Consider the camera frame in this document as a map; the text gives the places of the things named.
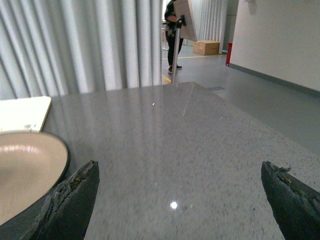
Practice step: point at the tilted whiteboard panel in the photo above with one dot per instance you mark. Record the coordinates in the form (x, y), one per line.
(184, 8)

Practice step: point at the cardboard box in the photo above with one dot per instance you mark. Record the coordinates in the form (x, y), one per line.
(206, 47)

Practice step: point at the metal stand pole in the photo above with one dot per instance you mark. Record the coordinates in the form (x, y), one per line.
(181, 22)

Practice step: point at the grey pleated curtain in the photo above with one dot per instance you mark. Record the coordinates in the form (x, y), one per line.
(61, 47)

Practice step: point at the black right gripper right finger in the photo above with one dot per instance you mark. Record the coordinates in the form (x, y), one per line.
(295, 205)

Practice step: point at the red floor post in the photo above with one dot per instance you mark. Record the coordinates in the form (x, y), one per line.
(228, 56)

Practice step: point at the beige plate with black rim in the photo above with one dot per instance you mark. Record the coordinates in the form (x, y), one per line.
(30, 165)

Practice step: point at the person in leaf-print shirt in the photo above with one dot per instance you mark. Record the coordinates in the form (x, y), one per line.
(170, 32)

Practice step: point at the white bear tray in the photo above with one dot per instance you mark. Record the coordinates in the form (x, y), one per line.
(24, 114)

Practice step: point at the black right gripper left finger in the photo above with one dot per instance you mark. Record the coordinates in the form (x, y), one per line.
(64, 213)

